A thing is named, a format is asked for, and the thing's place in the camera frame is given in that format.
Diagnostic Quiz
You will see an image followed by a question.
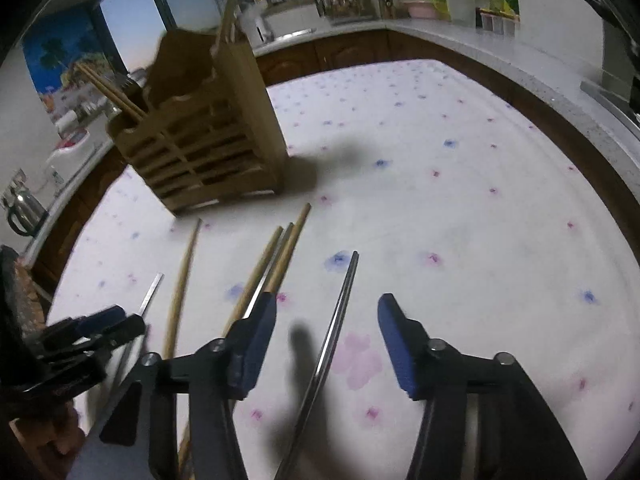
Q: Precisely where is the gas stove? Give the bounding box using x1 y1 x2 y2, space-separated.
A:
580 72 640 141

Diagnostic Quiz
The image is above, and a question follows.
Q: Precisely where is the wooden slatted utensil holder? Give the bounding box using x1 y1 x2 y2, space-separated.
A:
106 27 289 217

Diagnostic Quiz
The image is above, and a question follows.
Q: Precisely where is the white pitcher green handle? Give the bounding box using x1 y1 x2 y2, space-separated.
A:
432 0 476 23

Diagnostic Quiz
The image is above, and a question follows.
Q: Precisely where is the row of spice jars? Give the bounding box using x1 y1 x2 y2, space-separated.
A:
477 7 518 36

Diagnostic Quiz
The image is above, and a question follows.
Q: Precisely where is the tropical wall poster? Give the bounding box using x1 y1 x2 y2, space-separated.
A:
22 10 113 126

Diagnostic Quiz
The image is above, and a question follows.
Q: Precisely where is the white floral tablecloth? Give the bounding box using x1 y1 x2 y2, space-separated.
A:
45 58 640 480

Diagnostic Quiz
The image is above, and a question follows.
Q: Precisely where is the kitchen faucet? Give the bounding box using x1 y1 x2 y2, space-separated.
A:
237 0 276 43

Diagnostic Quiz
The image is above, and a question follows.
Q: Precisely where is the steel electric kettle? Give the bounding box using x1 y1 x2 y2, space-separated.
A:
2 182 48 237

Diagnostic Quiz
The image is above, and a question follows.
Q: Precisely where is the green and pink basket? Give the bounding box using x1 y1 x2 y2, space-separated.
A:
404 0 451 20

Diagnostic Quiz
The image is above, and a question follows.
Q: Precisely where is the steel kitchen sink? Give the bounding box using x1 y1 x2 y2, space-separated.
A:
270 27 318 43

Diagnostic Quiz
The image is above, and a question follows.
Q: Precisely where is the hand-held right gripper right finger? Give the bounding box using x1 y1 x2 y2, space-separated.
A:
377 292 588 480

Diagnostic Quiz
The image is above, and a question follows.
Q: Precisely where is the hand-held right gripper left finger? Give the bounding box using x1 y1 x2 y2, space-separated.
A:
100 292 278 480

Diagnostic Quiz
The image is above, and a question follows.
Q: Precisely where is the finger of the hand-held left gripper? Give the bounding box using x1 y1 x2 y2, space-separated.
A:
75 314 147 357
42 305 126 342

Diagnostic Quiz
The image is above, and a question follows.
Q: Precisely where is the metal chopstick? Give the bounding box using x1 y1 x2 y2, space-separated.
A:
107 273 165 396
274 251 360 480
247 223 295 311

